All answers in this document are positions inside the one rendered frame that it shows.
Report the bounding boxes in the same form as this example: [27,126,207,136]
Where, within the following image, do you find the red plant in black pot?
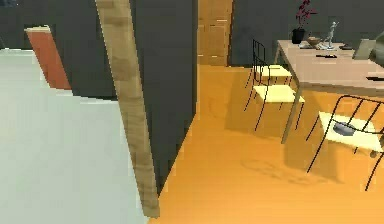
[291,0,318,45]

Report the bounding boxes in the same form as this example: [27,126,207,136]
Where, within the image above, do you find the black wire chair yellow seat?
[305,95,384,192]
[243,39,306,132]
[245,63,294,88]

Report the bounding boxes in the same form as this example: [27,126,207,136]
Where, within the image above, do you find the grey figure statue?
[323,21,340,51]

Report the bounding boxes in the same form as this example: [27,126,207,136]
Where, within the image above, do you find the grey object on chair seat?
[333,121,356,137]

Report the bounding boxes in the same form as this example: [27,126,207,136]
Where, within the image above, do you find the orange red room door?
[24,25,72,91]

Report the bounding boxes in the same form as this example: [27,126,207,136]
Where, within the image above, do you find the grey green laptop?
[353,38,381,61]

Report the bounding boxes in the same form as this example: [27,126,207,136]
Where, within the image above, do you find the light wooden room door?
[197,0,234,67]

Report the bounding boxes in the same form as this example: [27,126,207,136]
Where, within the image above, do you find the brown bowl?
[306,36,322,48]

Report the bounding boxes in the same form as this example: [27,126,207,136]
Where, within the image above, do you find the beige dining table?
[273,39,384,145]

